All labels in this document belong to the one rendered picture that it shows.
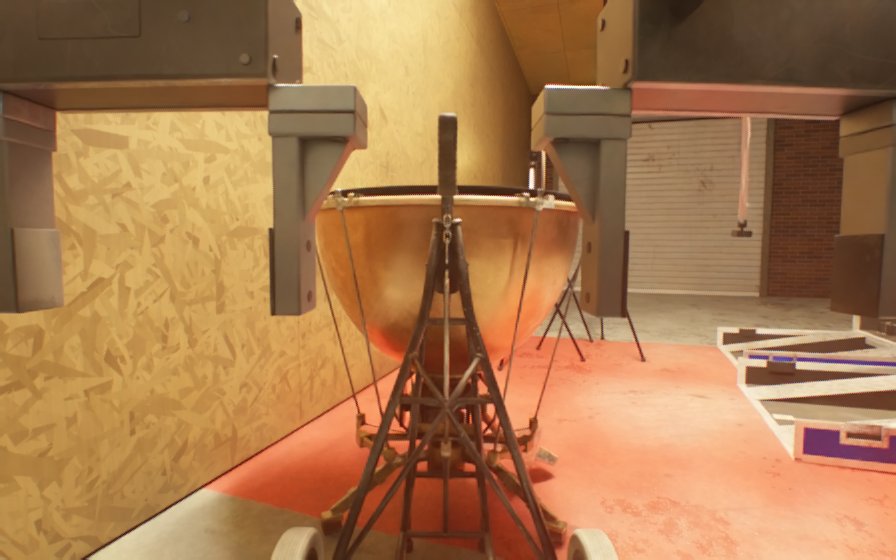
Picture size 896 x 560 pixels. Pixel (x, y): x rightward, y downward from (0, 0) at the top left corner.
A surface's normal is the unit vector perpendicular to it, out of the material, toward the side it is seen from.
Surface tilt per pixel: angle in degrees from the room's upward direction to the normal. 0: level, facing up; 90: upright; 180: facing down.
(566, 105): 90
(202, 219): 90
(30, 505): 90
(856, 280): 90
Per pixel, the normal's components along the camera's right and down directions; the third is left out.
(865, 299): -1.00, 0.00
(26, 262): 1.00, 0.00
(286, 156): 0.00, 0.07
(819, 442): -0.39, 0.07
